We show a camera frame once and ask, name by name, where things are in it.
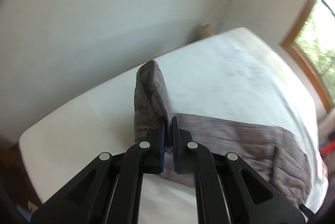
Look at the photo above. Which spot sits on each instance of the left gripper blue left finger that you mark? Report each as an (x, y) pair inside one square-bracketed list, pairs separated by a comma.
[(159, 144)]

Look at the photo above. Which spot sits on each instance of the wooden bed post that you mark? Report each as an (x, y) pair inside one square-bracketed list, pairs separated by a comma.
[(205, 31)]

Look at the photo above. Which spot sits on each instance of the wooden framed side window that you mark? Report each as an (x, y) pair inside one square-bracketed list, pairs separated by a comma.
[(311, 45)]

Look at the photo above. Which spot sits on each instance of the red bag on rack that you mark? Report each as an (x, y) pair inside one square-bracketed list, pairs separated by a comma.
[(327, 149)]

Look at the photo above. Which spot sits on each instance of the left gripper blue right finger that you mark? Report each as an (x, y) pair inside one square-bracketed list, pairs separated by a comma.
[(176, 145)]

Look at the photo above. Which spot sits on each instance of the white bed sheet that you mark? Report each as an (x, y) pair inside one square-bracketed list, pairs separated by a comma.
[(233, 76)]

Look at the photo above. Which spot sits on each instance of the grey rose-patterned quilted jacket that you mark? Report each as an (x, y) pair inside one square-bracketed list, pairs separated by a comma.
[(271, 151)]

